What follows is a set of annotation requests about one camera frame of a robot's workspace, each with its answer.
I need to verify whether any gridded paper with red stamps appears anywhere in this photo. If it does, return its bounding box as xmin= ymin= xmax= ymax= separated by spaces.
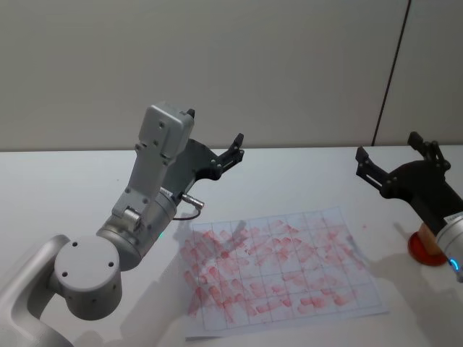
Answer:
xmin=179 ymin=206 xmax=391 ymax=341

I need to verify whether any round red ink pad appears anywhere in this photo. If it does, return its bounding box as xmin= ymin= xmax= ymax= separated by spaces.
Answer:
xmin=407 ymin=231 xmax=448 ymax=267

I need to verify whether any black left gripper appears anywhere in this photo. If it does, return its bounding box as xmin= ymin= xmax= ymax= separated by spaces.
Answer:
xmin=158 ymin=108 xmax=245 ymax=204

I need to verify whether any wooden stamp block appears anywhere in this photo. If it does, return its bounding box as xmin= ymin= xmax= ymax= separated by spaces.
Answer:
xmin=418 ymin=223 xmax=441 ymax=256

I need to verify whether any thin dark cable, silver plug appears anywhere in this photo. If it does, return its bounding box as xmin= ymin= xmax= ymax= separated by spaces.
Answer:
xmin=171 ymin=194 xmax=206 ymax=222

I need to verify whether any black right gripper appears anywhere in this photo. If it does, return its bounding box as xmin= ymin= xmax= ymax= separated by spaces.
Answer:
xmin=355 ymin=131 xmax=463 ymax=236

